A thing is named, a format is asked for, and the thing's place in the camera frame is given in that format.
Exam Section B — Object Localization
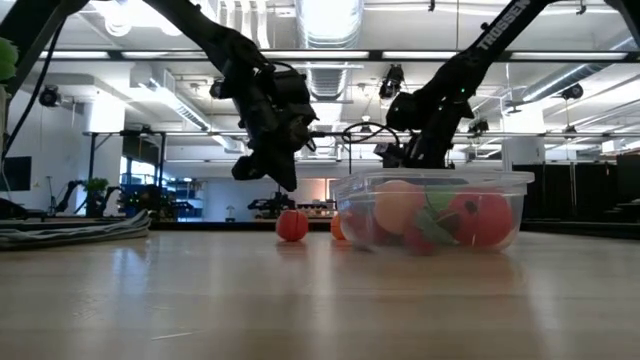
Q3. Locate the green background plant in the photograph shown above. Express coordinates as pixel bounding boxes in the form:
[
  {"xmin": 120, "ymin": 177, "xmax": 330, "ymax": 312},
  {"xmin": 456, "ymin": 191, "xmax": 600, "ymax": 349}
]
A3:
[{"xmin": 85, "ymin": 177, "xmax": 112, "ymax": 201}]

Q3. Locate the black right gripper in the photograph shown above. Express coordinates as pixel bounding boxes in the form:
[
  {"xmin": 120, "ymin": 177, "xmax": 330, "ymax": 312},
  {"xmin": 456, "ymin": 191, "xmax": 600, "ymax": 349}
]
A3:
[{"xmin": 387, "ymin": 92, "xmax": 475, "ymax": 170}]

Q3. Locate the orange toy fruit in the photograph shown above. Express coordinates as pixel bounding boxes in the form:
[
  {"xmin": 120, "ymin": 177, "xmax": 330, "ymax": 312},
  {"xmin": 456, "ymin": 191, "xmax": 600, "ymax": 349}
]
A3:
[{"xmin": 329, "ymin": 214, "xmax": 347, "ymax": 242}]

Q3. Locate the green toy fruit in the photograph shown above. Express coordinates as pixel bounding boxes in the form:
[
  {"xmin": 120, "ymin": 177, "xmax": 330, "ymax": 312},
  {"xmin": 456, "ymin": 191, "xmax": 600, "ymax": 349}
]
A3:
[{"xmin": 423, "ymin": 186, "xmax": 459, "ymax": 214}]

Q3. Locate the pink toy peach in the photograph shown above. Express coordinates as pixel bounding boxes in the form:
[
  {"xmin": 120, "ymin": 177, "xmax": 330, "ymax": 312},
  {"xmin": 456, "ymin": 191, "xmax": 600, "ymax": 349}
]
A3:
[{"xmin": 372, "ymin": 179, "xmax": 428, "ymax": 236}]

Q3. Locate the thin black cable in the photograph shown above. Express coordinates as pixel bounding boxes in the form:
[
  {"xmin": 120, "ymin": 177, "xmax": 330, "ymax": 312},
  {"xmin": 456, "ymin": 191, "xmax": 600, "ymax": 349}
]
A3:
[{"xmin": 0, "ymin": 19, "xmax": 67, "ymax": 161}]

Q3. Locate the black metal table frame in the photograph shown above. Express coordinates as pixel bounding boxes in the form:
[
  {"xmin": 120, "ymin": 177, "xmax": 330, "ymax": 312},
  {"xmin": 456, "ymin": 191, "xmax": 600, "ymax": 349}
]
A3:
[{"xmin": 0, "ymin": 214, "xmax": 640, "ymax": 240}]

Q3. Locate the grey folded cloth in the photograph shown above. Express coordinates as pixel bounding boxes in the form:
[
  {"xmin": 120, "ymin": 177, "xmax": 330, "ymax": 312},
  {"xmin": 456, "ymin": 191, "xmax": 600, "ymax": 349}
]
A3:
[{"xmin": 0, "ymin": 208, "xmax": 153, "ymax": 252}]

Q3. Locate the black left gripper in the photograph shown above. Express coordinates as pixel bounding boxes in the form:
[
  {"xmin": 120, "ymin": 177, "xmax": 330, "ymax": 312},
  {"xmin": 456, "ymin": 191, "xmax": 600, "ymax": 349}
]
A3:
[{"xmin": 231, "ymin": 66, "xmax": 320, "ymax": 193}]

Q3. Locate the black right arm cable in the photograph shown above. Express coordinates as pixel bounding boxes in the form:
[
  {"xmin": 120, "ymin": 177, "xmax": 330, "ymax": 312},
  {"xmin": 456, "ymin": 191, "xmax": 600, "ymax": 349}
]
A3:
[{"xmin": 341, "ymin": 121, "xmax": 402, "ymax": 147}]

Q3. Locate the red toy apple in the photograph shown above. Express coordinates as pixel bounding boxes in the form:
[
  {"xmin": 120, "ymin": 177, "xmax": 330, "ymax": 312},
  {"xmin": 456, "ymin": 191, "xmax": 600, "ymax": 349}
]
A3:
[{"xmin": 447, "ymin": 191, "xmax": 515, "ymax": 249}]

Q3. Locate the green lettuce in bowl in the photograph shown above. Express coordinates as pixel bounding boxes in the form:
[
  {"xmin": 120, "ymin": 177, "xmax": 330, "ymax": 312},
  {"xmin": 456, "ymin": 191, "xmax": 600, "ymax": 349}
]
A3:
[{"xmin": 0, "ymin": 37, "xmax": 19, "ymax": 84}]

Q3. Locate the black metal rack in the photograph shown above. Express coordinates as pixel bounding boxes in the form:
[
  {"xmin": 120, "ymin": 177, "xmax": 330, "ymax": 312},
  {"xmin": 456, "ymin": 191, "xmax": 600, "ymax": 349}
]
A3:
[{"xmin": 82, "ymin": 129, "xmax": 169, "ymax": 217}]

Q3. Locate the clear plastic tupperware container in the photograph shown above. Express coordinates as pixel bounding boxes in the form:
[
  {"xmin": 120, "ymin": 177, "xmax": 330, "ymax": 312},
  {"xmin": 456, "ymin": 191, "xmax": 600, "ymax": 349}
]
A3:
[{"xmin": 328, "ymin": 168, "xmax": 536, "ymax": 254}]

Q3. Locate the silver ventilation duct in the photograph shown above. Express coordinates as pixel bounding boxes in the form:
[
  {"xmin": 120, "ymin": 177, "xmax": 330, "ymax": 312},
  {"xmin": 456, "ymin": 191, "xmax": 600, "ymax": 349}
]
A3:
[{"xmin": 294, "ymin": 0, "xmax": 366, "ymax": 101}]

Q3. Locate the black wall monitor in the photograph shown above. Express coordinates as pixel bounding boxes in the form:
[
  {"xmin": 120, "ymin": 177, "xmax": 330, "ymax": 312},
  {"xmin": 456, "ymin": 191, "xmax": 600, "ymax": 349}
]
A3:
[{"xmin": 0, "ymin": 155, "xmax": 33, "ymax": 193}]

